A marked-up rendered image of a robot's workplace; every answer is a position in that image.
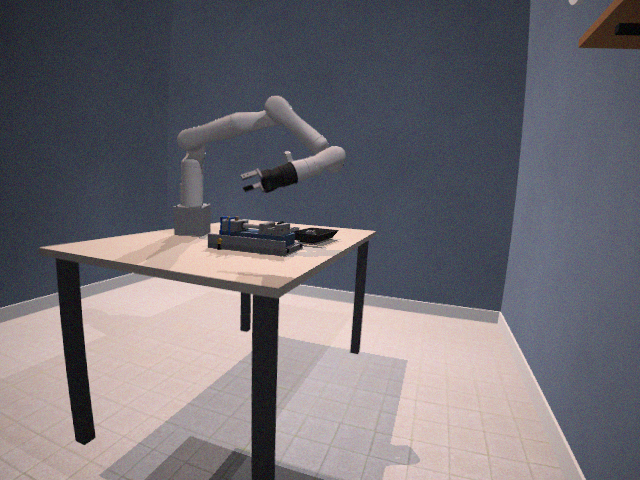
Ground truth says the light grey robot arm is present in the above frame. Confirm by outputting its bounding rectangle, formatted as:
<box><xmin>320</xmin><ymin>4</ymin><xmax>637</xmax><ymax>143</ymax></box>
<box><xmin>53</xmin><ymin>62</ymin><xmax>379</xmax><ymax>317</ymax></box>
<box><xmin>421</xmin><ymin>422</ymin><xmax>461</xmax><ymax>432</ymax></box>
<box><xmin>177</xmin><ymin>96</ymin><xmax>346</xmax><ymax>207</ymax></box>

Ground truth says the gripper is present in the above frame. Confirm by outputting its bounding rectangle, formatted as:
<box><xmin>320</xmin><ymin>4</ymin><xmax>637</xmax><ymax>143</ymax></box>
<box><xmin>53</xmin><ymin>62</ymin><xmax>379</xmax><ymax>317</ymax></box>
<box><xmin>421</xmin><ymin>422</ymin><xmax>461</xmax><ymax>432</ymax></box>
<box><xmin>241</xmin><ymin>151</ymin><xmax>310</xmax><ymax>193</ymax></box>

